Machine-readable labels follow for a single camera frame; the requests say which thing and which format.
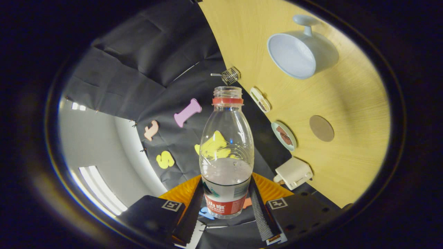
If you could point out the white toaster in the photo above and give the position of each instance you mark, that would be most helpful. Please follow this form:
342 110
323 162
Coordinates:
294 171

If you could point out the long ceiling light panel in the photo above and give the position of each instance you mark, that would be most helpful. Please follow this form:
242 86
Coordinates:
100 190

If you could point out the small white rectangular dish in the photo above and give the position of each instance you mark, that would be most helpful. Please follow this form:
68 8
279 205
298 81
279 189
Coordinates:
259 100

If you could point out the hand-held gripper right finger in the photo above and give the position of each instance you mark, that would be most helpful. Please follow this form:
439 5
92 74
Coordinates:
263 218

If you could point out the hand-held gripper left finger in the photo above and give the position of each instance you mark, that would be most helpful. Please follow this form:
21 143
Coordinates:
190 218

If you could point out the toast slice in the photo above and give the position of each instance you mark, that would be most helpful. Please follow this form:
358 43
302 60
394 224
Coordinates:
277 179

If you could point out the small ceiling light panel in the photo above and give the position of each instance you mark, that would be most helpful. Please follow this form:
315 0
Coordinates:
78 106

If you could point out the brown food piece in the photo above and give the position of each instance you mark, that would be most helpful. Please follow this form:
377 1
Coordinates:
280 130
287 139

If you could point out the clear juice bottle red label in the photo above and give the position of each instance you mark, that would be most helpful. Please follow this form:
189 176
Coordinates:
226 197

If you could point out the small clear glass jar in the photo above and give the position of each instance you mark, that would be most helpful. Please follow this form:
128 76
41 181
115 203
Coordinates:
231 76

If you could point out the round brown coaster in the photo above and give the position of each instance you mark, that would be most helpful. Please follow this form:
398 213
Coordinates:
322 128

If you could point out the pale green plate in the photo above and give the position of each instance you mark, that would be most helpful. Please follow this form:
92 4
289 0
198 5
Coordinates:
273 127

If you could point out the wooden table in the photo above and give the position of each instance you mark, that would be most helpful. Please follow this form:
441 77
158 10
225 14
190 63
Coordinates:
356 103

